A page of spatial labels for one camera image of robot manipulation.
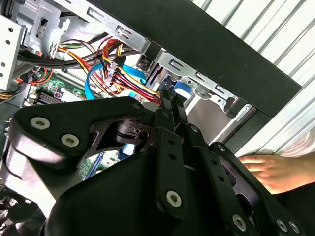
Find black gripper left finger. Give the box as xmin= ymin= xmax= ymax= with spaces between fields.
xmin=8 ymin=88 xmax=189 ymax=219

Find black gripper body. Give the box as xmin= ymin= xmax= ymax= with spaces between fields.
xmin=45 ymin=151 xmax=235 ymax=236

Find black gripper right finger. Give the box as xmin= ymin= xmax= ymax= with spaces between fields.
xmin=171 ymin=94 xmax=307 ymax=236

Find red orange power wire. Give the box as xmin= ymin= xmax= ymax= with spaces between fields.
xmin=97 ymin=39 xmax=170 ymax=106

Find hard disk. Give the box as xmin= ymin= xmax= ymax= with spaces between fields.
xmin=162 ymin=75 xmax=195 ymax=101

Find person's right hand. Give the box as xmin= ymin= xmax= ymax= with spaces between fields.
xmin=240 ymin=151 xmax=315 ymax=195

